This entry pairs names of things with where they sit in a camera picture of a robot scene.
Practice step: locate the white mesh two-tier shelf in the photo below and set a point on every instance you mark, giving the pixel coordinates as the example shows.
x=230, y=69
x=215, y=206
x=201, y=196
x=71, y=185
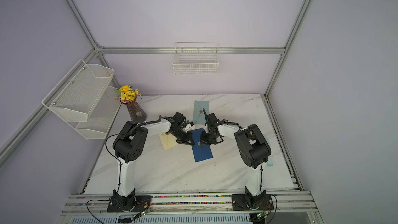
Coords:
x=85, y=100

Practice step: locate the dark glass vase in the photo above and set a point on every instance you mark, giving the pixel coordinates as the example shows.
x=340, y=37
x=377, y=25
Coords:
x=137, y=114

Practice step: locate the white wire wall basket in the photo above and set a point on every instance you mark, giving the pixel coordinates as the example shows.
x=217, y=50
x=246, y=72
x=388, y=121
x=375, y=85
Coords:
x=196, y=58

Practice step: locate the cream envelope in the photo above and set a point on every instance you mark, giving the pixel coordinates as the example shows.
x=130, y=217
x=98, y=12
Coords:
x=168, y=141

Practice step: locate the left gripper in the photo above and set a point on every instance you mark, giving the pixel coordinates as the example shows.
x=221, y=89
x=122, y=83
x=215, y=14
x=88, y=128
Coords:
x=187, y=138

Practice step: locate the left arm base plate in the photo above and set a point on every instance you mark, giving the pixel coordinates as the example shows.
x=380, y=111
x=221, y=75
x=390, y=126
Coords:
x=131, y=203

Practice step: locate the dark blue envelope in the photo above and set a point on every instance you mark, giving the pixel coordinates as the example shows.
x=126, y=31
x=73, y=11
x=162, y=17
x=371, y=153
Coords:
x=200, y=152

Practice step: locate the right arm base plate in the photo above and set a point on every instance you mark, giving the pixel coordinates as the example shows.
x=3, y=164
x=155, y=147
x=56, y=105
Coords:
x=249, y=202

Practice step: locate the small light blue object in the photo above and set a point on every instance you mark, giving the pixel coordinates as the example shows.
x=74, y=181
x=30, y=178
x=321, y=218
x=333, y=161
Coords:
x=269, y=162

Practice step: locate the aluminium front rail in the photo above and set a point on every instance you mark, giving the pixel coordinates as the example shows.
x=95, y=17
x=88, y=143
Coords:
x=194, y=208

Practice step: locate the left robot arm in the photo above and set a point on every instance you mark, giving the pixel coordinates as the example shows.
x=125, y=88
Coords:
x=130, y=142

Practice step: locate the yellow flower bouquet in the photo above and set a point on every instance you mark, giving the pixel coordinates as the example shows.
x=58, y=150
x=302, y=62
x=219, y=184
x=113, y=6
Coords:
x=127, y=94

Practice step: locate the teal envelope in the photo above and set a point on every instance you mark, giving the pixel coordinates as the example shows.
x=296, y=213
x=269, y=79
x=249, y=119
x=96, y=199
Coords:
x=198, y=113

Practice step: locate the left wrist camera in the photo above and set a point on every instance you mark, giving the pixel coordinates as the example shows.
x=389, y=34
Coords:
x=189, y=126

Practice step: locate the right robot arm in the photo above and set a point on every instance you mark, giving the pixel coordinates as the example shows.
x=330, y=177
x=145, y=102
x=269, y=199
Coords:
x=254, y=150

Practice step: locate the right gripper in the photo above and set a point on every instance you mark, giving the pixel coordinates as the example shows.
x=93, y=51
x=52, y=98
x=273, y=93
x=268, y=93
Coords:
x=204, y=140

